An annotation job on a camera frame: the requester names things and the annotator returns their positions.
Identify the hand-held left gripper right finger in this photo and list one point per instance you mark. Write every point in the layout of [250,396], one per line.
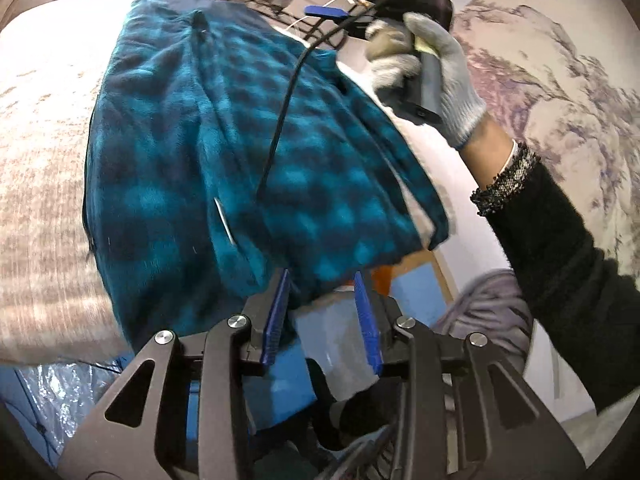
[368,320]

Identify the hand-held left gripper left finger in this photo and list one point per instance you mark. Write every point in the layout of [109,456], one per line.
[277,317]

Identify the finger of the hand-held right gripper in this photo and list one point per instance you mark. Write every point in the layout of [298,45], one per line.
[325,11]

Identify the teal plaid fleece garment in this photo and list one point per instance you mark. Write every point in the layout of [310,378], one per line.
[200,160]

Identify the person's right hand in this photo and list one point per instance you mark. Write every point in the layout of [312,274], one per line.
[455,80]

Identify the orange mat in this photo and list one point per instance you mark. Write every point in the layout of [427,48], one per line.
[381,282]

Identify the person's black socked foot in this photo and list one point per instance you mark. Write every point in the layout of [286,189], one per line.
[355,410]

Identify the grey cloth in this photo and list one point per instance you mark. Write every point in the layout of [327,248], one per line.
[485,310]

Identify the black white striped cloth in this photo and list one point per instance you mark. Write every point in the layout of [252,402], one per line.
[370,450]

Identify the blue foam mat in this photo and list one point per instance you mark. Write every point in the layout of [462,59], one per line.
[45,395]

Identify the beige checked bed blanket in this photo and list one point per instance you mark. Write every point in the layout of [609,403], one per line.
[45,160]

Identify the landscape wall mural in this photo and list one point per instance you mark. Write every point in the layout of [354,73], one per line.
[565,85]

